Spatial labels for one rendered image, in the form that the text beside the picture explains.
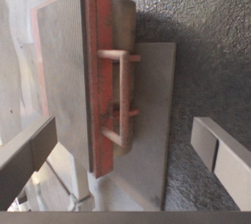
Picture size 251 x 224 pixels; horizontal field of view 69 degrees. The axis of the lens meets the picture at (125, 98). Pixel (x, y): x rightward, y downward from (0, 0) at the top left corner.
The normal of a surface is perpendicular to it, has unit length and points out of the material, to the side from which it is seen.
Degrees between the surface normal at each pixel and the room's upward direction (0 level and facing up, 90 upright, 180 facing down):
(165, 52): 0
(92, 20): 90
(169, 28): 0
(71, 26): 0
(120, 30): 70
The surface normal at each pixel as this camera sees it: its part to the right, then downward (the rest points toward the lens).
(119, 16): 0.36, 0.27
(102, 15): 0.65, 0.22
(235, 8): -0.76, 0.18
